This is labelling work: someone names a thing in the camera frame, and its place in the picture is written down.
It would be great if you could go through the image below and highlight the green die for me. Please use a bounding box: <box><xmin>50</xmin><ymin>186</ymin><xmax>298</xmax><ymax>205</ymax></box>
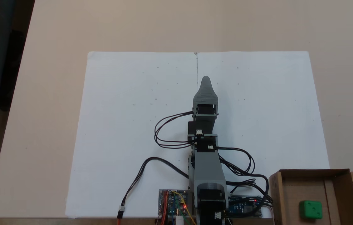
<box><xmin>298</xmin><ymin>200</ymin><xmax>323</xmax><ymax>219</ymax></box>

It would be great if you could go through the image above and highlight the black cable with white connector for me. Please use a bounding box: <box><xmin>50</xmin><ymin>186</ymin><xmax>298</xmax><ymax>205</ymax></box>
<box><xmin>116</xmin><ymin>157</ymin><xmax>189</xmax><ymax>225</ymax></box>

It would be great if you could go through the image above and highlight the brown cardboard box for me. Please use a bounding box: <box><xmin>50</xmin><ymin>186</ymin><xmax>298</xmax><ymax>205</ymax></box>
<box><xmin>269</xmin><ymin>169</ymin><xmax>353</xmax><ymax>225</ymax></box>

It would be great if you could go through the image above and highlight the black wrist motor cable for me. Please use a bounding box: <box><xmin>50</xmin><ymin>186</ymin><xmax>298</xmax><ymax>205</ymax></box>
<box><xmin>215</xmin><ymin>146</ymin><xmax>256</xmax><ymax>176</ymax></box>

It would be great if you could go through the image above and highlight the blue circuit board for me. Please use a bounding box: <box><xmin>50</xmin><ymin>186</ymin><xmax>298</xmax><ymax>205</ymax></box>
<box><xmin>228</xmin><ymin>195</ymin><xmax>263</xmax><ymax>218</ymax></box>

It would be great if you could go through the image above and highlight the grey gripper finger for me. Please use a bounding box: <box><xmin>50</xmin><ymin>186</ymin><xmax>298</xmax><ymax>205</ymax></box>
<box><xmin>193</xmin><ymin>76</ymin><xmax>219</xmax><ymax>105</ymax></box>

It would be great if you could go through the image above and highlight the grey circuit board with wires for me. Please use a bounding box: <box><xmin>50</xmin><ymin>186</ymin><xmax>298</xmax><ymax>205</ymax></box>
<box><xmin>158</xmin><ymin>189</ymin><xmax>190</xmax><ymax>217</ymax></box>

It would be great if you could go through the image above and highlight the black gripper motor cable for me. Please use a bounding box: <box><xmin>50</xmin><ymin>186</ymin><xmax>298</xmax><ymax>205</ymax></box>
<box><xmin>154</xmin><ymin>111</ymin><xmax>197</xmax><ymax>150</ymax></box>

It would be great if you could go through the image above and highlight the yellow wire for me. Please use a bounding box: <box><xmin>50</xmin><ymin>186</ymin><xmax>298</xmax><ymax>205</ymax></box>
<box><xmin>171</xmin><ymin>191</ymin><xmax>195</xmax><ymax>224</ymax></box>

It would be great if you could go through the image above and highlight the black elbow motor cable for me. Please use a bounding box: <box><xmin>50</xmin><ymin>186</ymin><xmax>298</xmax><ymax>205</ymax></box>
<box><xmin>224</xmin><ymin>173</ymin><xmax>273</xmax><ymax>209</ymax></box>

